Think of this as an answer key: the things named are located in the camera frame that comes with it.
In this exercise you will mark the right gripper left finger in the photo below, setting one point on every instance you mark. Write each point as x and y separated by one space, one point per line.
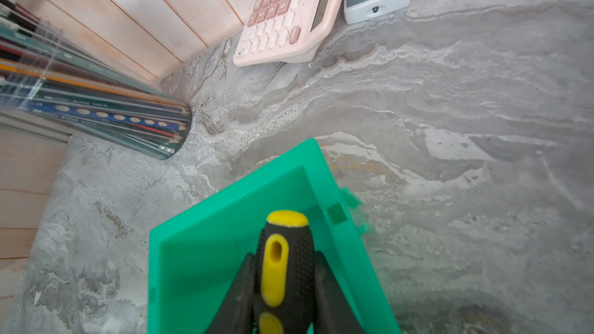
236 313

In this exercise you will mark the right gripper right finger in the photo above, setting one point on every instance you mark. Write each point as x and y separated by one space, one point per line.
333 311

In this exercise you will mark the black yellow screwdriver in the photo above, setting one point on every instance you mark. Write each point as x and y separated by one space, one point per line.
284 274

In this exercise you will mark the pink calculator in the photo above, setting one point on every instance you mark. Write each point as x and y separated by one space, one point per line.
288 31

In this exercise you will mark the clear pencil cup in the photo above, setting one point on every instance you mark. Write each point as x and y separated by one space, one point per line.
44 74

